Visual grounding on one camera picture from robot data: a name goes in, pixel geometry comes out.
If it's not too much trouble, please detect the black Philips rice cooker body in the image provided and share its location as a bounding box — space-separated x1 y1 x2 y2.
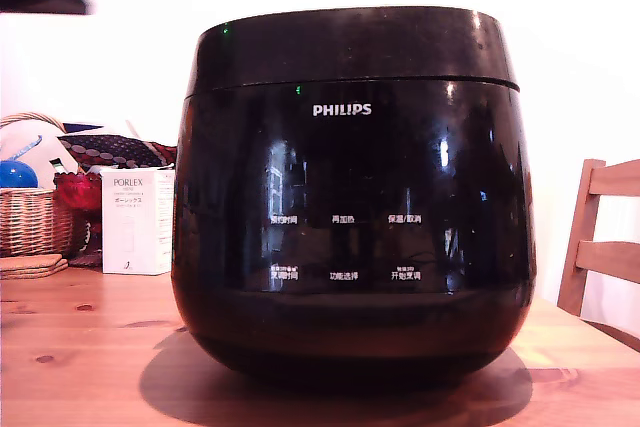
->
169 77 539 391

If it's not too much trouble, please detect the white Porlex box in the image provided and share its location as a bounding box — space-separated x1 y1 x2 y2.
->
99 165 176 276

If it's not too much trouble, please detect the dark patterned cloth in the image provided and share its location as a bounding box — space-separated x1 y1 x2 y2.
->
57 120 179 174

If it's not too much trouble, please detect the wooden ladder-back chair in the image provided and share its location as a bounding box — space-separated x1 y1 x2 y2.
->
557 158 640 354

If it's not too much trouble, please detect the woven wicker basket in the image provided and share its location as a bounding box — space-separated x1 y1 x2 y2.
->
0 111 76 258

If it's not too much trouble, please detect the white printed bag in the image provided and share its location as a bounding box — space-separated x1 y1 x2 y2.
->
0 119 81 188

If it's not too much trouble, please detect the cork coaster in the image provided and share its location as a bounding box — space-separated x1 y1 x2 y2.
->
0 254 64 271
0 260 70 281

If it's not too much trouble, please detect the blue ball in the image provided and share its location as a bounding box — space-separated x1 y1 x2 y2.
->
0 159 40 190

